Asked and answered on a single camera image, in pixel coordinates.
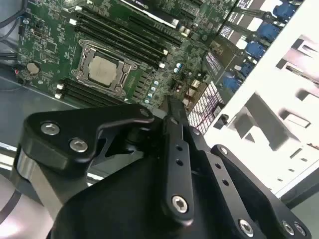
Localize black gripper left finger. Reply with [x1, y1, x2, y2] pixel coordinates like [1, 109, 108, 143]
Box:
[13, 97, 196, 229]

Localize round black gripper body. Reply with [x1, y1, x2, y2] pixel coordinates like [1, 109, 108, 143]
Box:
[51, 123, 235, 239]

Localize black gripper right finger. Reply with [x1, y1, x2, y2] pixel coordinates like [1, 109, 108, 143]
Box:
[174, 99, 314, 239]

